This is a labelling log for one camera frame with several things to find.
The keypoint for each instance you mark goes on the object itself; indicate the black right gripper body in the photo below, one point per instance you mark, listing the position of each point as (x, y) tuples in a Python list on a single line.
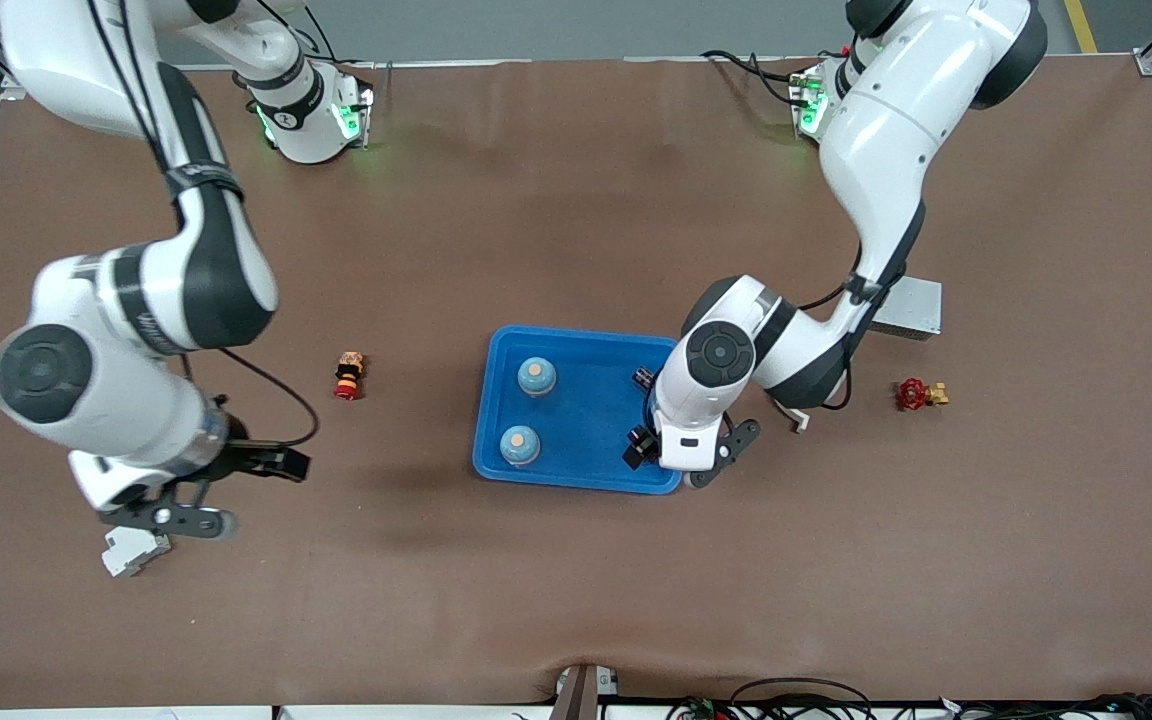
[(244, 455)]

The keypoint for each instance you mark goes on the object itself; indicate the black printed electrolytic capacitor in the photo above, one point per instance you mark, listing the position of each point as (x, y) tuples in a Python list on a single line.
[(643, 378)]

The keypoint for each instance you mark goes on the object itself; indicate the blue bell with tan knob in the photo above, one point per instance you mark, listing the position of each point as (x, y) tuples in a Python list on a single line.
[(511, 455), (526, 385)]

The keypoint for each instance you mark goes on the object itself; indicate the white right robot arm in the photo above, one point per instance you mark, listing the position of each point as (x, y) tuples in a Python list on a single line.
[(186, 280)]

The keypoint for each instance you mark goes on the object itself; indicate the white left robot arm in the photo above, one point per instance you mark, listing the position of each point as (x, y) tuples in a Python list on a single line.
[(886, 130)]

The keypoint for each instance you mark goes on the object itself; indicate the blue plastic tray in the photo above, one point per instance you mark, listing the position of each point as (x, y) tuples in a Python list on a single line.
[(586, 400)]

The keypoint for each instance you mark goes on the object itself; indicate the red emergency stop button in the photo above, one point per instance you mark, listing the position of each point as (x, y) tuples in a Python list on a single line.
[(347, 378)]

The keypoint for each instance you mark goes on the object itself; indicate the white circuit breaker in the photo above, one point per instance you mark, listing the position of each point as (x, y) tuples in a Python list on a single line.
[(131, 555)]

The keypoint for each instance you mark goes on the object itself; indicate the brown table cover mat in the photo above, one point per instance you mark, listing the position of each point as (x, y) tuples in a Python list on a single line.
[(576, 200)]

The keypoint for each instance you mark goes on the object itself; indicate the brass valve with red handwheel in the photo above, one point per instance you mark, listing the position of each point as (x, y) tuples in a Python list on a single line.
[(914, 394)]

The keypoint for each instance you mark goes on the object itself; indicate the silver metal power supply box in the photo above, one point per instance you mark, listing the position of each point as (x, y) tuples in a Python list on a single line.
[(916, 310)]

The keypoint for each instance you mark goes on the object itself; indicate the metal table edge bracket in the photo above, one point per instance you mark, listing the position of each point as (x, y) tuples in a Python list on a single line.
[(581, 695)]

